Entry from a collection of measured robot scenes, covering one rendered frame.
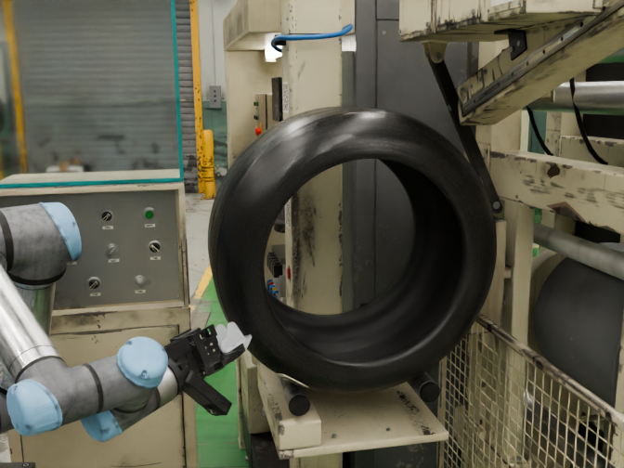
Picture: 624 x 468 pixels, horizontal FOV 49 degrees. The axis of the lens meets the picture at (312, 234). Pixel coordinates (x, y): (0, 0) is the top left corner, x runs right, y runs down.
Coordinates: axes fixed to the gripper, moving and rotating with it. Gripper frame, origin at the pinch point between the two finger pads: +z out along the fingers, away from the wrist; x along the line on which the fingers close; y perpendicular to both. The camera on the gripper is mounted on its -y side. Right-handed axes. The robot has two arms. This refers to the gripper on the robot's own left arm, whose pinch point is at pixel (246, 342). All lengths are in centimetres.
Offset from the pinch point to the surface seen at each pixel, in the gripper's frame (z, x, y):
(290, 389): 7.6, 1.9, -14.0
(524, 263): 77, -22, -15
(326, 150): 16.1, -22.4, 29.1
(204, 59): 645, 629, 237
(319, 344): 29.5, 10.9, -13.0
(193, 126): 623, 681, 153
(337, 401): 26.5, 9.2, -26.4
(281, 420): 3.7, 3.3, -18.8
